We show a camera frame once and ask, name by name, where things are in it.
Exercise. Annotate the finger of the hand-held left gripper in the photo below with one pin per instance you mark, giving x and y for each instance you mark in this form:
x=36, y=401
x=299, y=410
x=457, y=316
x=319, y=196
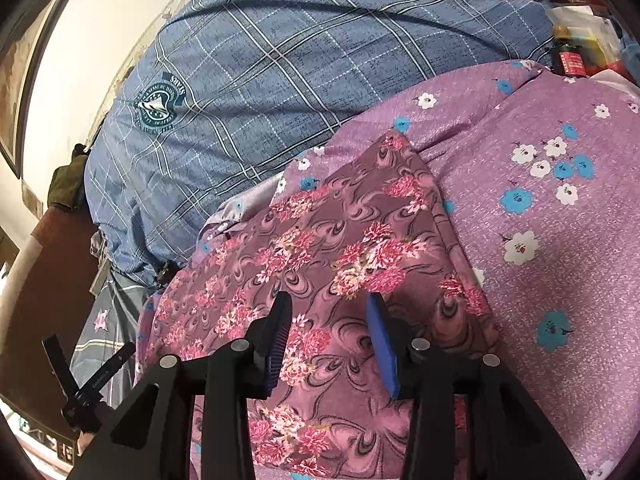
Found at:
x=107, y=371
x=59, y=365

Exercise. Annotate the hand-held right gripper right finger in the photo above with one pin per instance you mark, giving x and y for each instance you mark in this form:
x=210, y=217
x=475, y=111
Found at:
x=382, y=347

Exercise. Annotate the maroon floral shirt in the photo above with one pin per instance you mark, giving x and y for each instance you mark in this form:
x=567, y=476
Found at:
x=325, y=240

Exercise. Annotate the brown headboard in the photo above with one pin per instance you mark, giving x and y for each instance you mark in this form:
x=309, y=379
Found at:
x=45, y=285

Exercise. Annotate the small red label bottle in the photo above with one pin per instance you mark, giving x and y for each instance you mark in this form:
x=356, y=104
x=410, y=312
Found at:
x=570, y=60

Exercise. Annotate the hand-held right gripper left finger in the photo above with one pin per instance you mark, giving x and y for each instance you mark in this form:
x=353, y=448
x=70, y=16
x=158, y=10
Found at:
x=279, y=332

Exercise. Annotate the blue crumpled cloth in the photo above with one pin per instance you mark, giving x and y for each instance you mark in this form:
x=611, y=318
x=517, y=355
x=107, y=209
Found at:
x=631, y=42

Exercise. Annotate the dark green cushion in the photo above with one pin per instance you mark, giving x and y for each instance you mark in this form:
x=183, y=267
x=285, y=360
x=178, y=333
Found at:
x=67, y=185

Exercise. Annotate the grey star print sheet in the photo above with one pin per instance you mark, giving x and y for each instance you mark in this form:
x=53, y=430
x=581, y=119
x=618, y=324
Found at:
x=105, y=320

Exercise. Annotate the clear packet with yellow contents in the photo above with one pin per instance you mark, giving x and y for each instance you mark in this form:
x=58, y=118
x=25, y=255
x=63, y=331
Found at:
x=585, y=27

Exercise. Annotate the blue plaid quilt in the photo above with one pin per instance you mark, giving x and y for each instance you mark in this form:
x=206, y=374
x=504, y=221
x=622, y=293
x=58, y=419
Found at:
x=300, y=60

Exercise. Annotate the purple floral blanket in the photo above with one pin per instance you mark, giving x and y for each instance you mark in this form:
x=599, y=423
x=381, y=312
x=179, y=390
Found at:
x=550, y=260

